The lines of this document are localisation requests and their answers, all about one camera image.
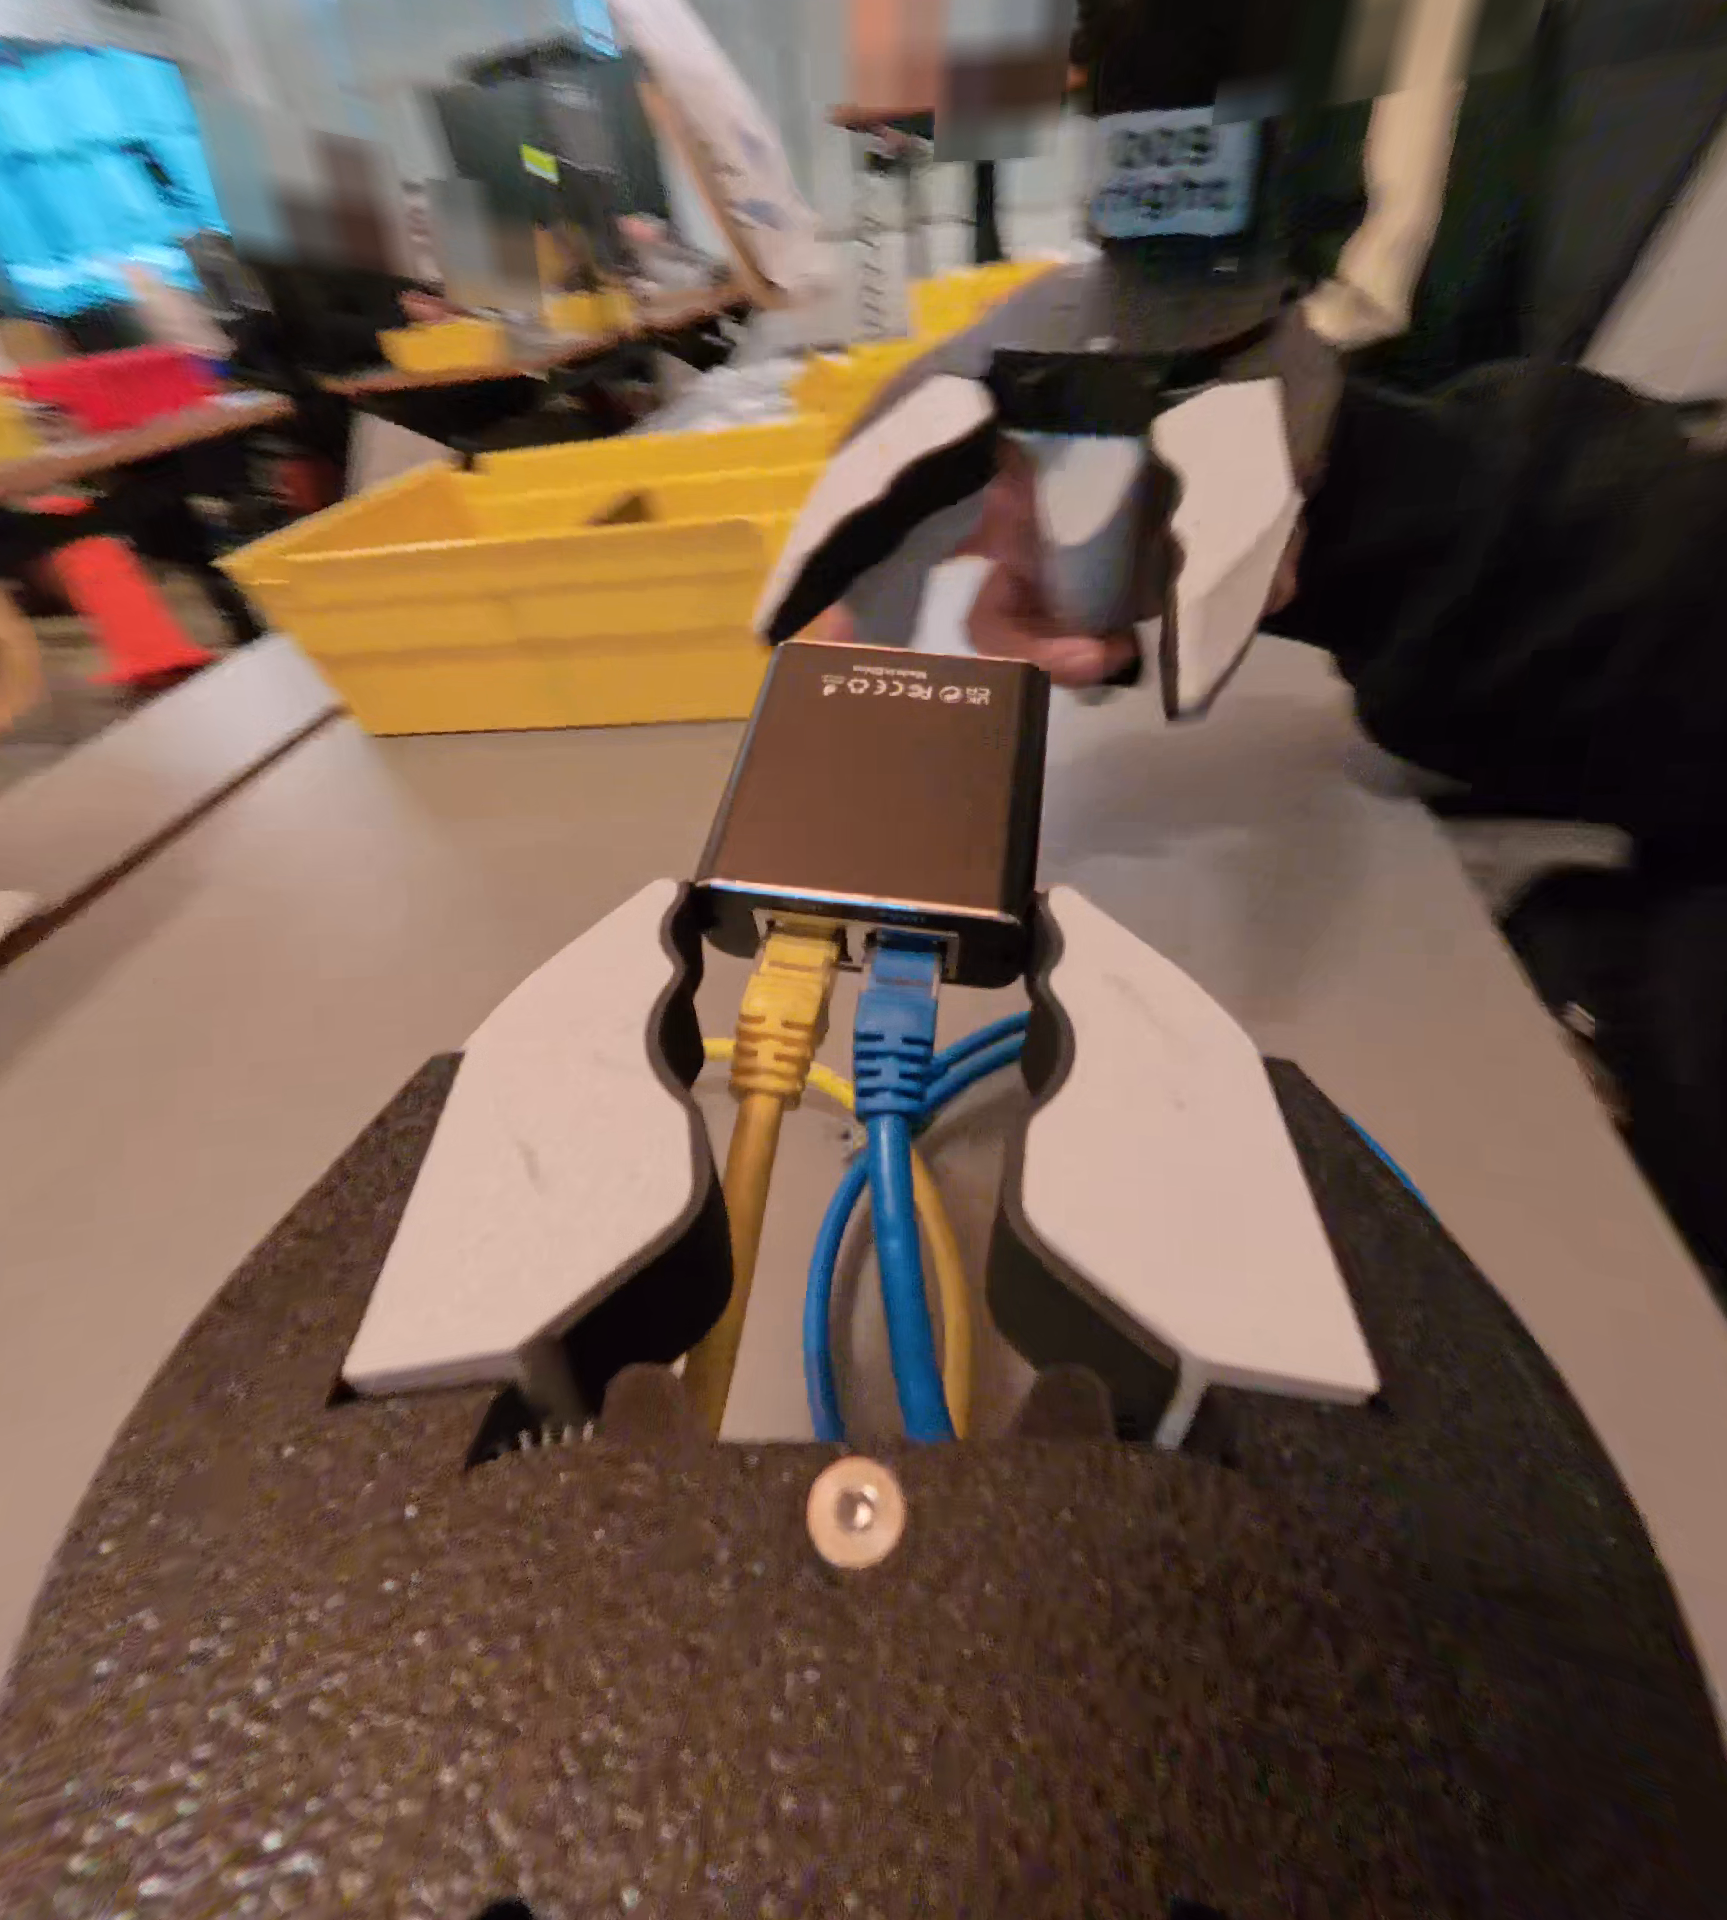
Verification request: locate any blue network cable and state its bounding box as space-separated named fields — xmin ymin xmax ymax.
xmin=799 ymin=926 xmax=1435 ymax=1445

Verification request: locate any person's right hand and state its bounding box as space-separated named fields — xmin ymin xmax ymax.
xmin=975 ymin=463 xmax=1149 ymax=699

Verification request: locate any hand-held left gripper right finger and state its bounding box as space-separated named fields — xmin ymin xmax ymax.
xmin=985 ymin=883 xmax=1381 ymax=1449

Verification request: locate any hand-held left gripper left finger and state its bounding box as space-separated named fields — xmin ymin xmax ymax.
xmin=338 ymin=875 xmax=733 ymax=1398

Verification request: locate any grey desk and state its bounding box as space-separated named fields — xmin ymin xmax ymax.
xmin=0 ymin=635 xmax=1727 ymax=1920

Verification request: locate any orange traffic cone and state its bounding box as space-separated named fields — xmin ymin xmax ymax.
xmin=46 ymin=540 xmax=212 ymax=683

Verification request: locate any yellow plastic bin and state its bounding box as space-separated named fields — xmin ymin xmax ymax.
xmin=791 ymin=331 xmax=955 ymax=438
xmin=905 ymin=262 xmax=1059 ymax=344
xmin=218 ymin=455 xmax=805 ymax=737

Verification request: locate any person's right forearm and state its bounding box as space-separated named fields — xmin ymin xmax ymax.
xmin=1283 ymin=359 xmax=1727 ymax=887

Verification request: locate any black network adapter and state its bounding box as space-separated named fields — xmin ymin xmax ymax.
xmin=689 ymin=640 xmax=1051 ymax=990

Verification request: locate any yellow network cable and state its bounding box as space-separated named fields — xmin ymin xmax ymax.
xmin=683 ymin=917 xmax=973 ymax=1440

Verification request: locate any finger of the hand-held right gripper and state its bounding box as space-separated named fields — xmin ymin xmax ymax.
xmin=755 ymin=374 xmax=999 ymax=647
xmin=1155 ymin=374 xmax=1307 ymax=721

